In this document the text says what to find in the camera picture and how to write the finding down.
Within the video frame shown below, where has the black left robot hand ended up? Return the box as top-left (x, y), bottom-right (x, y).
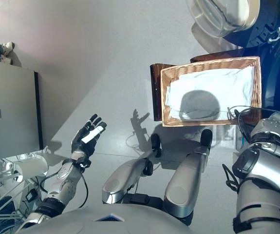
top-left (71, 113), bottom-right (108, 156)

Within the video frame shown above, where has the washing machine glass door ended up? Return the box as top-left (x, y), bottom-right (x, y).
top-left (185, 0), bottom-right (280, 39)

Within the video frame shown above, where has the white cylindrical lamp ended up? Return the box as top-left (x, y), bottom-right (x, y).
top-left (13, 156), bottom-right (49, 182)

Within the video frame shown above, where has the silver left robot leg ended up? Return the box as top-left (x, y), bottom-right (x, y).
top-left (102, 133), bottom-right (162, 204)

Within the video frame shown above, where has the silver robot leg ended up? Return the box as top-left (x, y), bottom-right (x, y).
top-left (163, 129), bottom-right (213, 219)
top-left (102, 133), bottom-right (162, 204)

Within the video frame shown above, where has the black power adapter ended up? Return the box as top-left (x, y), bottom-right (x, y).
top-left (25, 189), bottom-right (37, 202)

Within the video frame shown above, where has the grey robot torso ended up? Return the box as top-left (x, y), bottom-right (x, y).
top-left (15, 204), bottom-right (196, 234)

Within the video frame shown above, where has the blue white chest emblem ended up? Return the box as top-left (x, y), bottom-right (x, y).
top-left (95, 213), bottom-right (126, 222)

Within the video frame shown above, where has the grey panel with blue edge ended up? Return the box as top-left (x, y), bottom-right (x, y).
top-left (0, 58), bottom-right (44, 163)

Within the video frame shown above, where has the white tube stand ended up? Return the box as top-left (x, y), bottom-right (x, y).
top-left (0, 158), bottom-right (45, 220)

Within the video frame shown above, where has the glossy brown stand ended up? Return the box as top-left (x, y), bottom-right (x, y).
top-left (149, 50), bottom-right (243, 122)

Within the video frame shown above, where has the silver right robot leg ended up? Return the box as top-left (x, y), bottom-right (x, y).
top-left (163, 129), bottom-right (213, 219)

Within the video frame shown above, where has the wicker laundry basket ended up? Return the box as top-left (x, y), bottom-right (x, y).
top-left (160, 56), bottom-right (262, 127)

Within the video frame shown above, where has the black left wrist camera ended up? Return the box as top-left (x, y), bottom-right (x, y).
top-left (77, 158), bottom-right (92, 169)

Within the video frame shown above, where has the thin white floor cable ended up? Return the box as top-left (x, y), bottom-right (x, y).
top-left (126, 131), bottom-right (152, 149)

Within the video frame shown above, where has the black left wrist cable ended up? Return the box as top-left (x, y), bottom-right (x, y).
top-left (39, 168), bottom-right (89, 209)

